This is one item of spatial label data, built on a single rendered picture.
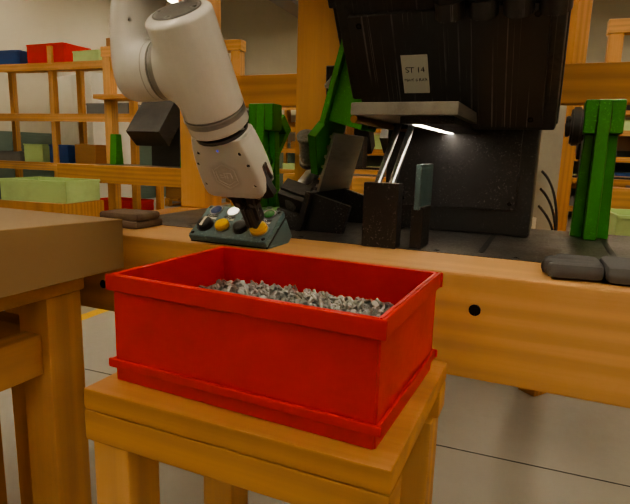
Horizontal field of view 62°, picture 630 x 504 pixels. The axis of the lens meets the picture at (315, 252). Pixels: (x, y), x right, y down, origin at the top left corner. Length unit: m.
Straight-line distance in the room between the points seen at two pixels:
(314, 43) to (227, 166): 0.77
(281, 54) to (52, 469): 11.62
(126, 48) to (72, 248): 0.32
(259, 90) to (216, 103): 0.94
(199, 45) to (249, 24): 12.14
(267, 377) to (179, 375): 0.10
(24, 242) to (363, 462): 0.56
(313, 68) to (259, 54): 11.12
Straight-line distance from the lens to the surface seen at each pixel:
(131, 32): 0.75
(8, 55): 7.85
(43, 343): 0.99
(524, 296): 0.74
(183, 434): 0.56
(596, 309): 0.75
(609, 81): 1.43
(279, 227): 0.88
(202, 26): 0.67
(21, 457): 1.42
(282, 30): 12.43
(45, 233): 0.85
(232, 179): 0.77
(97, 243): 0.92
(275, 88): 1.61
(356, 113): 0.82
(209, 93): 0.69
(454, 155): 1.13
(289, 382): 0.50
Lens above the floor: 1.05
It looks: 11 degrees down
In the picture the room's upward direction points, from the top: 2 degrees clockwise
